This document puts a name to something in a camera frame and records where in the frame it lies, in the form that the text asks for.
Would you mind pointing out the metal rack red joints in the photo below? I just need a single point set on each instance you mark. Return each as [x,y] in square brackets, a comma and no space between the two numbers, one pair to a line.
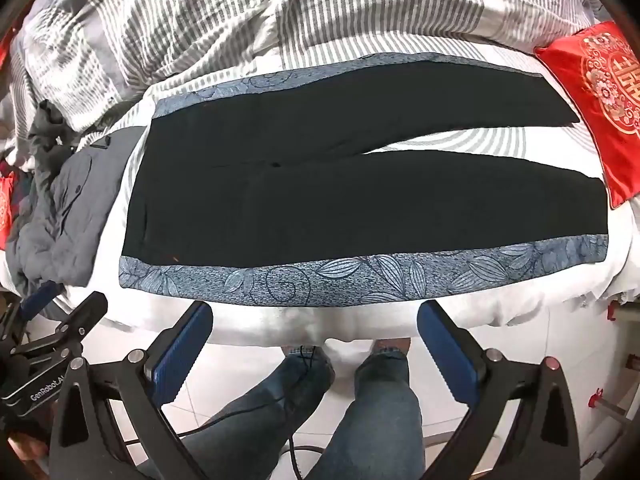
[595,399]

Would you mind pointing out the red patterned cloth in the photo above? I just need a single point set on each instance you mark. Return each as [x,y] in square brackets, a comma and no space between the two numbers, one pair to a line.
[5,210]

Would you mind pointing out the grey garment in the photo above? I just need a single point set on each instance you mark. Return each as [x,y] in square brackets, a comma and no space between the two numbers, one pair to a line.
[65,200]

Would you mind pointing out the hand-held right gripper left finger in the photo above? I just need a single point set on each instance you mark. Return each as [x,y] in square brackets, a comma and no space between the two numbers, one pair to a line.
[180,355]

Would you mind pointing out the white waffle shirt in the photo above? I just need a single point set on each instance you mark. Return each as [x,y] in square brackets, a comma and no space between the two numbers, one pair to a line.
[200,20]

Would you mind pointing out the person's leg in jeans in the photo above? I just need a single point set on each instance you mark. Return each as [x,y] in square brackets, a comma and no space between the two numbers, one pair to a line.
[260,410]
[375,410]

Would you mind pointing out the person's left leg in jeans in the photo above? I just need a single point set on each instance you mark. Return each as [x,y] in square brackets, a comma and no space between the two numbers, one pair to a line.
[260,410]

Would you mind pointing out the red embroidered cushion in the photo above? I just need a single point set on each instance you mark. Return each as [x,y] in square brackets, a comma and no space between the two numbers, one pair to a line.
[590,110]

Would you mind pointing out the person's right leg in jeans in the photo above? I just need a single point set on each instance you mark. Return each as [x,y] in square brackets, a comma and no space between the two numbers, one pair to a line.
[375,410]

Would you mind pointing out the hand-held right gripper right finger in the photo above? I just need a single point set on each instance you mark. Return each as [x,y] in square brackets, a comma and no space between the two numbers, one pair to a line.
[447,355]

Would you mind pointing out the black pants blue floral trim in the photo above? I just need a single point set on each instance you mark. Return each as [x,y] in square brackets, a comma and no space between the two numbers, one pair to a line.
[350,200]

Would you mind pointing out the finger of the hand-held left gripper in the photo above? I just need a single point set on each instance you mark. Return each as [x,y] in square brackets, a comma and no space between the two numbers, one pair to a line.
[75,320]
[42,296]

